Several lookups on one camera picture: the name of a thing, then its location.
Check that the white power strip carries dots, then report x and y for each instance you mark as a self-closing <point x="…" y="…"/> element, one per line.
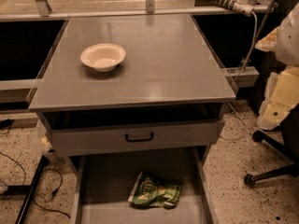
<point x="239" y="6"/>

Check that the open grey middle drawer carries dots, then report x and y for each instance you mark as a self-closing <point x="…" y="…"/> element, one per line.
<point x="106" y="181"/>

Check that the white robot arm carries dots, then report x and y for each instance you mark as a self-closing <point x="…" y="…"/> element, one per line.
<point x="288" y="40"/>

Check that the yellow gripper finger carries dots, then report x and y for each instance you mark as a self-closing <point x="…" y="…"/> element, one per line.
<point x="280" y="98"/>
<point x="269" y="42"/>

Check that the black metal floor bar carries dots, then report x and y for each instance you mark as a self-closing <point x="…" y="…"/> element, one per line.
<point x="32" y="188"/>

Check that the green jalapeno chip bag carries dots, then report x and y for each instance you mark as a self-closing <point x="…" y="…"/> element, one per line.
<point x="150" y="191"/>

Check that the grey top drawer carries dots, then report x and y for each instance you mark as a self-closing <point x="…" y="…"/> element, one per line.
<point x="124" y="138"/>

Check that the black drawer handle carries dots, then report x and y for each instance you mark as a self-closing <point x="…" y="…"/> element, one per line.
<point x="137" y="139"/>

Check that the grey drawer cabinet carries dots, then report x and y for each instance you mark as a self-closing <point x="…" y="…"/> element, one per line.
<point x="168" y="75"/>

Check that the grey metal frame rail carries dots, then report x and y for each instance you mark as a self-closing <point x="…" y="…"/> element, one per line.
<point x="56" y="16"/>

